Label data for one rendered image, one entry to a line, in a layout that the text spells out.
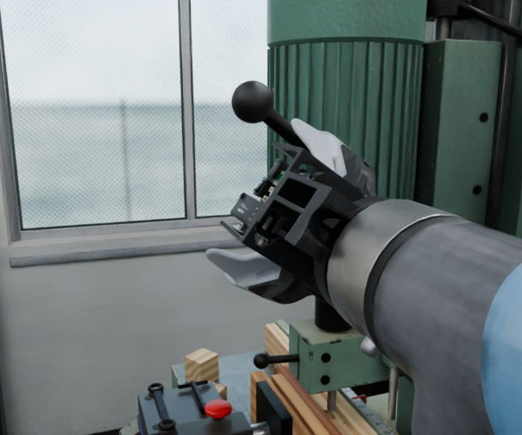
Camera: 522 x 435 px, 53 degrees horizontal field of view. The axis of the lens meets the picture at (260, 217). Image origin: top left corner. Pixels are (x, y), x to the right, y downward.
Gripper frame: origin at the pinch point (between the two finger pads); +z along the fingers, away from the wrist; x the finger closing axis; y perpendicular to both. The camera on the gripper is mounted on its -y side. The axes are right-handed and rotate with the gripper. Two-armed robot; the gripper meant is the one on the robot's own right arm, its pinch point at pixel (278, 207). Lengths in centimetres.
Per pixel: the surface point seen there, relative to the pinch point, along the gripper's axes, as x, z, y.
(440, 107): -19.4, 5.8, -12.6
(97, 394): 92, 144, -47
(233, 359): 26, 38, -27
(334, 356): 11.0, 8.7, -21.4
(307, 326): 10.2, 13.3, -19.0
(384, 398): 18, 32, -55
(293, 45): -15.0, 8.7, 4.5
